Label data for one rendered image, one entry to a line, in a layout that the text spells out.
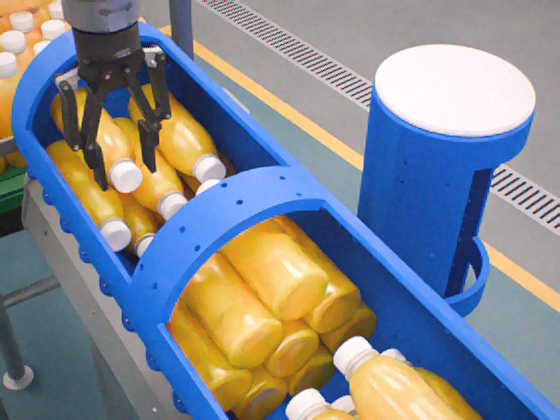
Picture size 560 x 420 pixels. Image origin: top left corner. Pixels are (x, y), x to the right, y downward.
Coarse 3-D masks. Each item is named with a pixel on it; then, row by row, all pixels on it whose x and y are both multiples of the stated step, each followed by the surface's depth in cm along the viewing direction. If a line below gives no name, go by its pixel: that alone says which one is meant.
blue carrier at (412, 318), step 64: (64, 64) 105; (192, 64) 109; (256, 128) 97; (64, 192) 99; (256, 192) 84; (320, 192) 88; (128, 256) 112; (192, 256) 80; (384, 256) 80; (128, 320) 93; (384, 320) 95; (448, 320) 74; (192, 384) 78; (512, 384) 69
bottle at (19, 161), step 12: (12, 72) 128; (0, 84) 127; (12, 84) 128; (0, 96) 128; (12, 96) 128; (0, 108) 130; (0, 120) 132; (0, 132) 134; (12, 132) 133; (12, 156) 136
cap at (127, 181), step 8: (120, 168) 102; (128, 168) 102; (136, 168) 103; (112, 176) 103; (120, 176) 102; (128, 176) 103; (136, 176) 104; (120, 184) 103; (128, 184) 104; (136, 184) 104; (128, 192) 104
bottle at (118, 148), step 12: (84, 96) 112; (60, 108) 111; (60, 120) 111; (108, 120) 108; (108, 132) 105; (120, 132) 106; (108, 144) 104; (120, 144) 105; (132, 144) 107; (108, 156) 103; (120, 156) 104; (132, 156) 105; (108, 168) 104; (108, 180) 105
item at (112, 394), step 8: (88, 336) 151; (96, 352) 150; (96, 360) 153; (104, 360) 152; (96, 368) 157; (104, 368) 154; (96, 376) 161; (104, 376) 155; (112, 376) 157; (104, 384) 157; (112, 384) 158; (104, 392) 160; (112, 392) 160; (120, 392) 161; (104, 400) 164; (112, 400) 161; (120, 400) 163; (128, 400) 164; (104, 408) 168; (112, 408) 163; (120, 408) 164; (128, 408) 166; (112, 416) 164; (120, 416) 166; (128, 416) 168
